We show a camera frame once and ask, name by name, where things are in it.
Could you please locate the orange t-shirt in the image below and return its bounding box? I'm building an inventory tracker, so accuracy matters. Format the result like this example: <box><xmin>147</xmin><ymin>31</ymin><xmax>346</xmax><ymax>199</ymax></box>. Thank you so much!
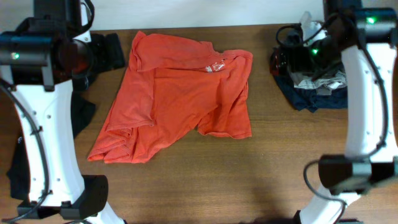
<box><xmin>88</xmin><ymin>32</ymin><xmax>253</xmax><ymax>164</ymax></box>

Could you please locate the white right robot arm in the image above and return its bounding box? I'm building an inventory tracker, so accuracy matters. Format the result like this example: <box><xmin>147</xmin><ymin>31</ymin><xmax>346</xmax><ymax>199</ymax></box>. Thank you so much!
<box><xmin>290</xmin><ymin>1</ymin><xmax>397</xmax><ymax>223</ymax></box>

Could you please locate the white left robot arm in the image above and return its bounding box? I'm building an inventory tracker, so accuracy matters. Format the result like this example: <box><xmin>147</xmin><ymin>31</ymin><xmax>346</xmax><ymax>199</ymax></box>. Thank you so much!
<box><xmin>1</xmin><ymin>1</ymin><xmax>123</xmax><ymax>223</ymax></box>

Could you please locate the navy blue garment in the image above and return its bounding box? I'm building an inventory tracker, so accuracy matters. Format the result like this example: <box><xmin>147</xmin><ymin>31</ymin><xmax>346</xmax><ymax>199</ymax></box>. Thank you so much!
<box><xmin>273</xmin><ymin>76</ymin><xmax>348</xmax><ymax>113</ymax></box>

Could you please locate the grey patterned garment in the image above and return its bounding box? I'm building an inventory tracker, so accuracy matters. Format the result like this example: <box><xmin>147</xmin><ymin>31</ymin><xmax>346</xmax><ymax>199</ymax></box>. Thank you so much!
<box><xmin>289</xmin><ymin>71</ymin><xmax>347</xmax><ymax>96</ymax></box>

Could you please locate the black garment on left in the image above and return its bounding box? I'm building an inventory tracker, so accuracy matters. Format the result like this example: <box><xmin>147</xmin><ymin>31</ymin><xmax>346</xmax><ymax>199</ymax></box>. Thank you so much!
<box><xmin>6</xmin><ymin>33</ymin><xmax>125</xmax><ymax>200</ymax></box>

